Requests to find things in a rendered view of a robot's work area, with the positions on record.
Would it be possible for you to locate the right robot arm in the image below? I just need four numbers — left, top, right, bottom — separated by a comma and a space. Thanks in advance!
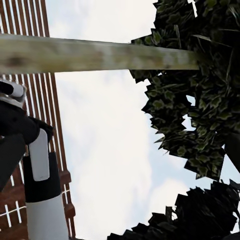
0, 76, 80, 240

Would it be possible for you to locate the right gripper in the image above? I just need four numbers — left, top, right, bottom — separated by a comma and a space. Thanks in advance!
0, 100, 30, 137

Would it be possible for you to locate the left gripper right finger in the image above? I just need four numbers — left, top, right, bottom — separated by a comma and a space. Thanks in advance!
223, 132, 240, 173

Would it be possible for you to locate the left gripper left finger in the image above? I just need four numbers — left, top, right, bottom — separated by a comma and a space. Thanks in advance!
0, 133, 27, 193

